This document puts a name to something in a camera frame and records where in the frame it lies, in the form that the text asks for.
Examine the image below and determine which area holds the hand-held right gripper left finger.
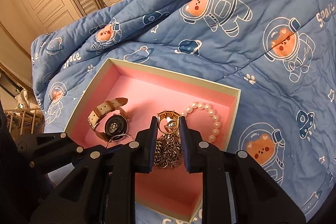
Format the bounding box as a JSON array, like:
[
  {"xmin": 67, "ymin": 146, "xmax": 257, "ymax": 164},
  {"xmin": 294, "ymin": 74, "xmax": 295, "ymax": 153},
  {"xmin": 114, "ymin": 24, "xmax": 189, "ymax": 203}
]
[{"xmin": 30, "ymin": 116, "xmax": 158, "ymax": 224}]

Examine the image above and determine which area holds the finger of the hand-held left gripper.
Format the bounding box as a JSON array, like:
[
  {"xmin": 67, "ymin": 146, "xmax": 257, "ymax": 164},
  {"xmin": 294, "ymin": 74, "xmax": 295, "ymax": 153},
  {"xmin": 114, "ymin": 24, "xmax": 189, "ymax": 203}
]
[
  {"xmin": 29, "ymin": 142, "xmax": 133, "ymax": 174},
  {"xmin": 16, "ymin": 132, "xmax": 85, "ymax": 159}
]

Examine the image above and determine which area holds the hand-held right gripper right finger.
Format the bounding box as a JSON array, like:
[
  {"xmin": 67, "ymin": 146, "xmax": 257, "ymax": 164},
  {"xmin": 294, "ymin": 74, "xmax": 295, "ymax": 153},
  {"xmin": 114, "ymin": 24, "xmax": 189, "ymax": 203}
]
[{"xmin": 179, "ymin": 116, "xmax": 306, "ymax": 224}]

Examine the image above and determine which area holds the gold ring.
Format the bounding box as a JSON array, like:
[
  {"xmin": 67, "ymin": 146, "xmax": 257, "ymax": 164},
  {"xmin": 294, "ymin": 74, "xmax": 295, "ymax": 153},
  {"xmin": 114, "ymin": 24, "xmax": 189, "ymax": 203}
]
[{"xmin": 156, "ymin": 110, "xmax": 182, "ymax": 134}]

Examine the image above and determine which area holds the white pearl bracelet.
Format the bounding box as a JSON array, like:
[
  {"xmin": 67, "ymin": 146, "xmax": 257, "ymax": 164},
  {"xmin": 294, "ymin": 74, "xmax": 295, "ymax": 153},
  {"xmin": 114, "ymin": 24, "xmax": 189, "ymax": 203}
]
[{"xmin": 180, "ymin": 101, "xmax": 222, "ymax": 143}]

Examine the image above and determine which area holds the thin gold bangle star charm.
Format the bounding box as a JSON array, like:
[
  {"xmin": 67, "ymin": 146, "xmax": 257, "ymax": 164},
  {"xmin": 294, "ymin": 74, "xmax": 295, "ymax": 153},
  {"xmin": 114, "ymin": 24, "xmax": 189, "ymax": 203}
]
[{"xmin": 106, "ymin": 133, "xmax": 136, "ymax": 149}]

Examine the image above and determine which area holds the pale green box pink inside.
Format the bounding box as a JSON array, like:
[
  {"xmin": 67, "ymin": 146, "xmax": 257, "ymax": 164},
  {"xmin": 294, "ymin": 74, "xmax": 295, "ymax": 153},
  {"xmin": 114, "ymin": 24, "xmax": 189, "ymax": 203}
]
[{"xmin": 64, "ymin": 57, "xmax": 242, "ymax": 223}]

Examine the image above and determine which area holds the gold framed mirror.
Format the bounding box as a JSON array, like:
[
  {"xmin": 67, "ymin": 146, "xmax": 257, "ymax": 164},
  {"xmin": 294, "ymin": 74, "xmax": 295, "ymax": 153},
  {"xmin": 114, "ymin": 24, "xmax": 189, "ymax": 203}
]
[{"xmin": 0, "ymin": 21, "xmax": 35, "ymax": 94}]

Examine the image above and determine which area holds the blue space printed blanket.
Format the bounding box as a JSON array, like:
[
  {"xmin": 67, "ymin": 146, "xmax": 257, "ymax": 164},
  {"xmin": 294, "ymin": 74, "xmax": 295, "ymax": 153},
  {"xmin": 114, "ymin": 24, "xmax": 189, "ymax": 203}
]
[{"xmin": 30, "ymin": 0, "xmax": 336, "ymax": 224}]

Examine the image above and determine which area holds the silver chain necklace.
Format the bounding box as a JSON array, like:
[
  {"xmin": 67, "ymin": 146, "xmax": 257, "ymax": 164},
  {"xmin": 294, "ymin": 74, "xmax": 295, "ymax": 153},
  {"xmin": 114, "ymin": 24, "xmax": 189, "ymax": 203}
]
[{"xmin": 153, "ymin": 133, "xmax": 183, "ymax": 169}]

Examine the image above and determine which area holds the white wire rack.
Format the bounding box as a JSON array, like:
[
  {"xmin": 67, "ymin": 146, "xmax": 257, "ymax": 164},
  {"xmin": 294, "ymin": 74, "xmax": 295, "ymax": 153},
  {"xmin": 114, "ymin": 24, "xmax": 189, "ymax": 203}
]
[{"xmin": 5, "ymin": 105, "xmax": 44, "ymax": 136}]

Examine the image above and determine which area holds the wristwatch with beige strap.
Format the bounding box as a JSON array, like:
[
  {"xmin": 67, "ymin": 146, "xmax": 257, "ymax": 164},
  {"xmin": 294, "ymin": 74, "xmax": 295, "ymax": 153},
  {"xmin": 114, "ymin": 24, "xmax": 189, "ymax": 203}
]
[{"xmin": 88, "ymin": 97, "xmax": 130, "ymax": 142}]

